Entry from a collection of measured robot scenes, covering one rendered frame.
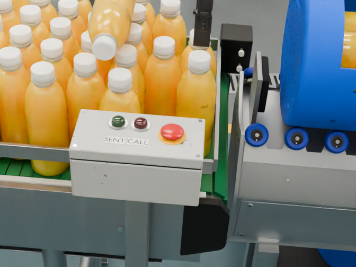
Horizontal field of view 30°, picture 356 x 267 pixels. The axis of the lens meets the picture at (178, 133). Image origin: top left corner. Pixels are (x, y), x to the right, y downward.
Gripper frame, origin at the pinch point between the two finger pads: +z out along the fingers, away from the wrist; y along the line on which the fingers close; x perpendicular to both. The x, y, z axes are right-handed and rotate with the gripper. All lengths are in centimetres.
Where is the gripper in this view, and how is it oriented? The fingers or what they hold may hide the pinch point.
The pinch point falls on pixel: (203, 23)
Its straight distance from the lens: 122.5
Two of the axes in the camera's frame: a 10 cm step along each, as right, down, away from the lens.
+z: -0.5, 7.7, 6.4
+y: 0.7, -6.3, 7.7
